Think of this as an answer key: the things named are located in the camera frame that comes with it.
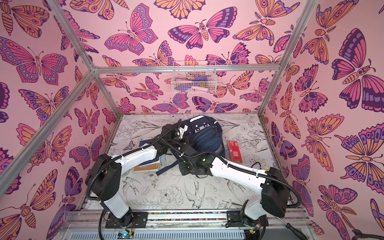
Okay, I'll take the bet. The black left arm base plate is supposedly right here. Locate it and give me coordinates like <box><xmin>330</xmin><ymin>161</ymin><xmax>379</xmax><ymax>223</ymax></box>
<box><xmin>105</xmin><ymin>212</ymin><xmax>149</xmax><ymax>229</ymax></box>

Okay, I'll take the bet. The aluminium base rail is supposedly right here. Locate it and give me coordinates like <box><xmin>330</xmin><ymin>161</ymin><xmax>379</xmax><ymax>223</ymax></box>
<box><xmin>57</xmin><ymin>209</ymin><xmax>317</xmax><ymax>240</ymax></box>

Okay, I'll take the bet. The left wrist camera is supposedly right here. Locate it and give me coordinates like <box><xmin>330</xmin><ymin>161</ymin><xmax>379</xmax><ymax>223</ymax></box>
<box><xmin>176</xmin><ymin>125</ymin><xmax>188</xmax><ymax>139</ymax></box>

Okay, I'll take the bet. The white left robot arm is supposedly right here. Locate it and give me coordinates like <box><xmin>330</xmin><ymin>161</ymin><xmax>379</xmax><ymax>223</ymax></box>
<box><xmin>86</xmin><ymin>122</ymin><xmax>188</xmax><ymax>220</ymax></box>

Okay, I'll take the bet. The red pencil box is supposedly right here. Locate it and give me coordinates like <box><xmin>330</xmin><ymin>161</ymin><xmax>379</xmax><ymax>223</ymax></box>
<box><xmin>228</xmin><ymin>141</ymin><xmax>243</xmax><ymax>164</ymax></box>

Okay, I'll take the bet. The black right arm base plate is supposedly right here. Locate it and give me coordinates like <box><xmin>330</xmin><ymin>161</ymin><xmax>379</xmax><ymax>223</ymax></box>
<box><xmin>225</xmin><ymin>211</ymin><xmax>249</xmax><ymax>228</ymax></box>

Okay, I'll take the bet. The white wire wall basket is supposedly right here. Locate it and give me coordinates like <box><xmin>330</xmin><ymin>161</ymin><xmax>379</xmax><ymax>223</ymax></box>
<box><xmin>170</xmin><ymin>61</ymin><xmax>218</xmax><ymax>94</ymax></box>

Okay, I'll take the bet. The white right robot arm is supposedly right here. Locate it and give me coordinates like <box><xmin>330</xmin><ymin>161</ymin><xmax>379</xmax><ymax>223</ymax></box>
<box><xmin>174</xmin><ymin>145</ymin><xmax>301</xmax><ymax>220</ymax></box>

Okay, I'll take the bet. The small green circuit board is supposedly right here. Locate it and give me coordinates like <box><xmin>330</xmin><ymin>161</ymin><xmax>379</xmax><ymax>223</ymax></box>
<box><xmin>117</xmin><ymin>231</ymin><xmax>134</xmax><ymax>240</ymax></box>

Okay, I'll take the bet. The black screwdriver handle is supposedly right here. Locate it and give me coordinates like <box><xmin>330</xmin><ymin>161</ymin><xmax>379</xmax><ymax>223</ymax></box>
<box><xmin>277</xmin><ymin>217</ymin><xmax>308</xmax><ymax>240</ymax></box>

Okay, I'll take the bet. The brown hardcover book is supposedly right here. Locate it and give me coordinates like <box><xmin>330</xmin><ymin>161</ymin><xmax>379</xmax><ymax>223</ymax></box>
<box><xmin>134</xmin><ymin>162</ymin><xmax>161</xmax><ymax>172</ymax></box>

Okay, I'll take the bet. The navy blue student backpack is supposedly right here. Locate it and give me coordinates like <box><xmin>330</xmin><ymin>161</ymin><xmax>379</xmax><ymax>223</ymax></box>
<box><xmin>156</xmin><ymin>115</ymin><xmax>226</xmax><ymax>176</ymax></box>

